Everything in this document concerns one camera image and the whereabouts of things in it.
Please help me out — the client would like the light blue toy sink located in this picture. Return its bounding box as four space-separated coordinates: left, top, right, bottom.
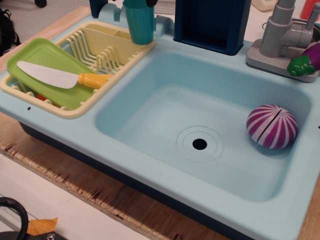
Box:
0 3 320 240

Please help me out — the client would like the grey toy faucet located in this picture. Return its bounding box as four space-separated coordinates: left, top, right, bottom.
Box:
246 0 320 83

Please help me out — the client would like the dark blue box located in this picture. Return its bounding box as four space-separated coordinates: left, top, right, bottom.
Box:
174 0 251 56

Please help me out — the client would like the toy knife yellow handle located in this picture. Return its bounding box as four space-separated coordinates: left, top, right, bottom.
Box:
17 61 113 89

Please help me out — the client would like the purple striped toy onion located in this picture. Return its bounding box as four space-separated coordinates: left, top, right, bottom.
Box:
246 104 298 149

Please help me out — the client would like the purple toy eggplant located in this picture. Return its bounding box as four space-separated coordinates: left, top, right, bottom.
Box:
287 42 320 77

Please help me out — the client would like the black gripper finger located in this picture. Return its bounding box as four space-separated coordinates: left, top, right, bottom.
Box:
146 0 158 7

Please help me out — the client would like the black bag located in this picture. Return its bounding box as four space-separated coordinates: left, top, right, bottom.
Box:
0 9 21 57

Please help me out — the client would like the cream background object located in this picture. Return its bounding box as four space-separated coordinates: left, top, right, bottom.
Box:
251 0 278 12

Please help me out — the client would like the black braided cable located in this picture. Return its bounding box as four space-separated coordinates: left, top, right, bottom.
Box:
0 196 31 236

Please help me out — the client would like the red cup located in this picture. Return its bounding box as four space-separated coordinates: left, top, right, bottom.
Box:
299 0 320 23

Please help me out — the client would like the orange tape piece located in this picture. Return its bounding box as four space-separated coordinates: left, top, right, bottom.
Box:
27 217 58 236

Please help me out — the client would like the orange item under tray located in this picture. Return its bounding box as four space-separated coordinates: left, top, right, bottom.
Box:
36 94 59 108

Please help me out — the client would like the cream dish drying rack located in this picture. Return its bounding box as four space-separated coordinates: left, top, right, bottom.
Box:
0 20 156 119

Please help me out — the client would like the green plastic tray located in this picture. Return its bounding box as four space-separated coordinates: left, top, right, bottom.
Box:
6 38 94 111

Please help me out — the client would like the teal plastic cup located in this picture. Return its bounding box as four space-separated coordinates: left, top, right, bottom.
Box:
123 0 155 45

